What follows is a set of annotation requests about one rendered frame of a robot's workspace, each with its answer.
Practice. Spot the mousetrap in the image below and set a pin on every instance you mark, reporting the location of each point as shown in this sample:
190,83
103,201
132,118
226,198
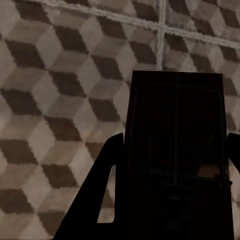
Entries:
177,174

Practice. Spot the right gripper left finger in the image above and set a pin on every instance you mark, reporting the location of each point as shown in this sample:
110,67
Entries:
80,221

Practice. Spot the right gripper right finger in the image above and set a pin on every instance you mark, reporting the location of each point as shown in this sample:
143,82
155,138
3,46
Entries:
233,147

